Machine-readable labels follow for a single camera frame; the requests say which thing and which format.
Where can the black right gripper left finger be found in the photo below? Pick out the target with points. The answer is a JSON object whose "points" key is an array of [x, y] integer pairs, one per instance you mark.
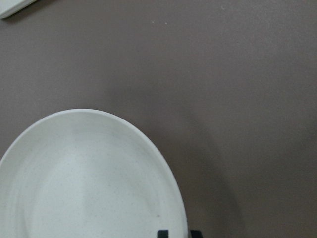
{"points": [[162, 234]]}

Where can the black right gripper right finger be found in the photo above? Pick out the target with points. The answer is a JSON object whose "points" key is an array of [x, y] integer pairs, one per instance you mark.
{"points": [[196, 234]]}

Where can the cream round plate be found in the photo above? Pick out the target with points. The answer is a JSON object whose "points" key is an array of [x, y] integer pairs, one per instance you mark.
{"points": [[85, 173]]}

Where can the cream rectangular tray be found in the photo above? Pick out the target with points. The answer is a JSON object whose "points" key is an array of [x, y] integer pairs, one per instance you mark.
{"points": [[10, 7]]}

